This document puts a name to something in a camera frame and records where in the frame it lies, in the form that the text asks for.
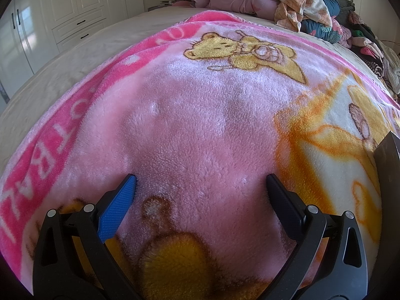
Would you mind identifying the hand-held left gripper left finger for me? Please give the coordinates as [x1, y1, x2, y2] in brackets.
[33, 173, 141, 300]

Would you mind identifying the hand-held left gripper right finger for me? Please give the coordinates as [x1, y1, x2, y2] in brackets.
[265, 173, 368, 300]

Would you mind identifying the grey cardboard box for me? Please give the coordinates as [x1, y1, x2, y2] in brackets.
[373, 130, 400, 205]

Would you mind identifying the pink bear printed blanket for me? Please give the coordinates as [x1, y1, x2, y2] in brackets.
[0, 10, 400, 300]

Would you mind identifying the bed with beige sheet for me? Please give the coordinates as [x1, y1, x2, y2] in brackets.
[0, 5, 400, 122]

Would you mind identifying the pile of clothes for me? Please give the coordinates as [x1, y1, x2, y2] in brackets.
[346, 12, 400, 95]

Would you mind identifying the teal floral pillow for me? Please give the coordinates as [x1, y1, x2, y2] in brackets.
[299, 0, 342, 43]

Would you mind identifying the pink floral garment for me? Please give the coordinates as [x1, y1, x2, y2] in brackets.
[330, 18, 354, 48]

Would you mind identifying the orange patterned cloth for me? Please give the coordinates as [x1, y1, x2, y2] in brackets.
[268, 0, 334, 32]

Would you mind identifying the cream wardrobe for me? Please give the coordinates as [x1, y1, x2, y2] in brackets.
[0, 0, 176, 101]

